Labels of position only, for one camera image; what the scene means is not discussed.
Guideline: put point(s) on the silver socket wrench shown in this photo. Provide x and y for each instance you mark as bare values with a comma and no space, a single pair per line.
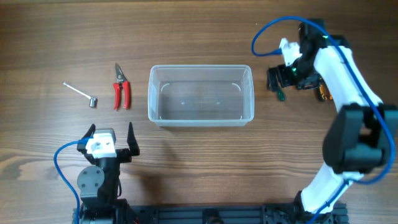
93,100

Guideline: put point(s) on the orange black pliers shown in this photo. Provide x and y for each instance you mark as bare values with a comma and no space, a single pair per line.
322,92

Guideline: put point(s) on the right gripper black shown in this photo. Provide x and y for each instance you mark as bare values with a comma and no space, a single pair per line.
285,81

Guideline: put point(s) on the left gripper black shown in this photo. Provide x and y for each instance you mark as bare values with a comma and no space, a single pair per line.
125,155

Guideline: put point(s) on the red handled pruning shears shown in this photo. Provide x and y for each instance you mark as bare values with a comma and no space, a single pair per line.
121,84

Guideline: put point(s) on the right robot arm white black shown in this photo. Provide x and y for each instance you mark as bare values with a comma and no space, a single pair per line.
359,146

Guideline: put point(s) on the clear plastic container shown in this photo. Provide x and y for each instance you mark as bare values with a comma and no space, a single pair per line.
200,95

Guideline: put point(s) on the green handled screwdriver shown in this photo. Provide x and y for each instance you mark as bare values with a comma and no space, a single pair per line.
280,95

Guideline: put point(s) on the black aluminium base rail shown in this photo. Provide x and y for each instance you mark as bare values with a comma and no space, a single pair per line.
260,214

